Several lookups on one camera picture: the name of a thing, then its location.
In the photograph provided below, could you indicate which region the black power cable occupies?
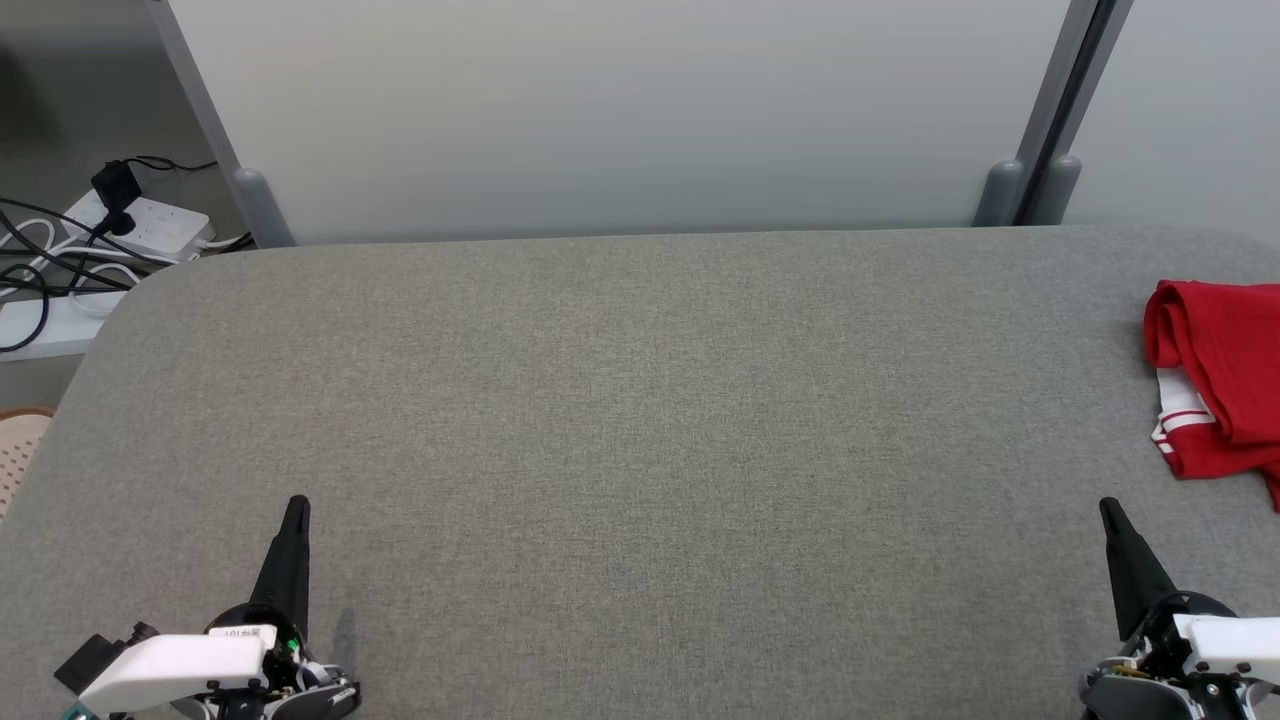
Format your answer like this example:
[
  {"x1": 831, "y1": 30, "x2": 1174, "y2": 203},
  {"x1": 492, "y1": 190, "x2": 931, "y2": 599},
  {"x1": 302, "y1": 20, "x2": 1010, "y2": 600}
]
[{"x1": 0, "y1": 262, "x2": 51, "y2": 353}]

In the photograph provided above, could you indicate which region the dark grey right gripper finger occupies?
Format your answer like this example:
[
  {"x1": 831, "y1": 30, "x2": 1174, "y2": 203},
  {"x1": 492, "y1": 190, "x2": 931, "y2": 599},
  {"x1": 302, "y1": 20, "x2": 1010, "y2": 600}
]
[{"x1": 1100, "y1": 497, "x2": 1179, "y2": 641}]

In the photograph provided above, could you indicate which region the narrow pale grey partition panel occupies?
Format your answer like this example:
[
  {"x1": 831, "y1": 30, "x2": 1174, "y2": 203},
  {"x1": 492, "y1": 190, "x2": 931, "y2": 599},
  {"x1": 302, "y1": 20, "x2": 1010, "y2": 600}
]
[{"x1": 1060, "y1": 0, "x2": 1280, "y2": 246}]

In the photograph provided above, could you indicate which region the red and white basketball jersey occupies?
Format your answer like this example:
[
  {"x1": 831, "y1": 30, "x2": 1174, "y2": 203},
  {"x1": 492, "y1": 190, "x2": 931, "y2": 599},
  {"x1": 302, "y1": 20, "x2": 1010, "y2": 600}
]
[{"x1": 1143, "y1": 280, "x2": 1280, "y2": 482}]

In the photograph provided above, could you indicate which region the beige perforated laundry basket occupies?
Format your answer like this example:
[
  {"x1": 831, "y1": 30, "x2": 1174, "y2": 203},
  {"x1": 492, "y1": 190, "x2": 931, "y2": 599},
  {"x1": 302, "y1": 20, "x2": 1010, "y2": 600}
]
[{"x1": 0, "y1": 405, "x2": 57, "y2": 522}]

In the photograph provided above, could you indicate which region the black power adapter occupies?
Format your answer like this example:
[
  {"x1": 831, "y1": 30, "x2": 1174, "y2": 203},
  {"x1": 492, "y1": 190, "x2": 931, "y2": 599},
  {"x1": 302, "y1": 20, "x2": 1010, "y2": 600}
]
[{"x1": 90, "y1": 160, "x2": 143, "y2": 238}]

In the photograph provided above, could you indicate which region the wide pale grey partition panel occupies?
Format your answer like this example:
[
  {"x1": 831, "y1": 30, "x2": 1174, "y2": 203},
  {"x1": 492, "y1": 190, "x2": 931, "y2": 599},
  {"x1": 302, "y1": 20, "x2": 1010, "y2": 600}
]
[{"x1": 165, "y1": 0, "x2": 1076, "y2": 246}]

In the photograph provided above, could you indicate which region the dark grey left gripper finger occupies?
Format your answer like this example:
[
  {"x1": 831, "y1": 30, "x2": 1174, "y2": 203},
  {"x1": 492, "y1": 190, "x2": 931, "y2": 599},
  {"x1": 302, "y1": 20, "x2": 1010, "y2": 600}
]
[{"x1": 250, "y1": 497, "x2": 312, "y2": 641}]

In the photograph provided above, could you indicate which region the white flat floor box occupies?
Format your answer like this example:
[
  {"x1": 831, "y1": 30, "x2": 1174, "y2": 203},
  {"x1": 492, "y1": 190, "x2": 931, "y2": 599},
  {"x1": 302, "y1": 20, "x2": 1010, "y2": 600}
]
[{"x1": 0, "y1": 290, "x2": 127, "y2": 361}]

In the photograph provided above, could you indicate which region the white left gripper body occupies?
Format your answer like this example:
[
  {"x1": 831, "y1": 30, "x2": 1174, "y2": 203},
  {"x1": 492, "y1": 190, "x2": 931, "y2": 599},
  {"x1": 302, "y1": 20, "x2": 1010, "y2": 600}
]
[{"x1": 80, "y1": 605, "x2": 306, "y2": 716}]

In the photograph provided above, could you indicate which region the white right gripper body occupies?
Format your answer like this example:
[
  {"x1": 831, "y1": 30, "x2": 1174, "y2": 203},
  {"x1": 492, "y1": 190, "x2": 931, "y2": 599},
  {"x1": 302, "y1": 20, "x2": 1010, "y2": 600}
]
[{"x1": 1125, "y1": 592, "x2": 1280, "y2": 686}]

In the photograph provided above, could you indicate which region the grey metal partition post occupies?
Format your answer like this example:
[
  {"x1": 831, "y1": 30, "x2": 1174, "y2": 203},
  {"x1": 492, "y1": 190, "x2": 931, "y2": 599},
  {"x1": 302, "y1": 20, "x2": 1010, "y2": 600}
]
[
  {"x1": 972, "y1": 0, "x2": 1101, "y2": 229},
  {"x1": 1028, "y1": 0, "x2": 1136, "y2": 227},
  {"x1": 145, "y1": 0, "x2": 297, "y2": 249}
]

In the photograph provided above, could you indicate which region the white power strip with cables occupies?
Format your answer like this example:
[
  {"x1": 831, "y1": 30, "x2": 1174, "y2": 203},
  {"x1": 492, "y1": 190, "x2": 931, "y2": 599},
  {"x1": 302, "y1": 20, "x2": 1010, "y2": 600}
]
[{"x1": 0, "y1": 196, "x2": 183, "y2": 269}]

